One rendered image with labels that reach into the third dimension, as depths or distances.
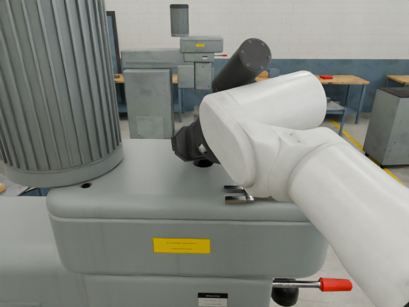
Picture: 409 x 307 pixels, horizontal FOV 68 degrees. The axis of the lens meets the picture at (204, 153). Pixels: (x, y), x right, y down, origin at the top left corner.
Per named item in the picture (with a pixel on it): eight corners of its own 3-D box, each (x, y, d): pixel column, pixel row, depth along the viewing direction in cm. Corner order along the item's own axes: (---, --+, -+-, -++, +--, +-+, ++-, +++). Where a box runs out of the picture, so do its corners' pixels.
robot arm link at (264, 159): (265, 116, 38) (344, 189, 28) (198, 136, 35) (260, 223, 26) (271, 66, 33) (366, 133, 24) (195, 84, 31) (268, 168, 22)
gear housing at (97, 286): (254, 232, 78) (257, 199, 74) (269, 320, 56) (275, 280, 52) (123, 230, 79) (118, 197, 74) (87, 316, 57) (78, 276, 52)
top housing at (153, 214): (295, 198, 74) (304, 137, 67) (334, 286, 50) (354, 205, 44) (103, 195, 75) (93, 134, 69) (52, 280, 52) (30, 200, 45)
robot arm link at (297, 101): (283, 147, 42) (339, 131, 31) (211, 171, 39) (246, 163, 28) (257, 69, 42) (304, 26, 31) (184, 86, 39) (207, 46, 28)
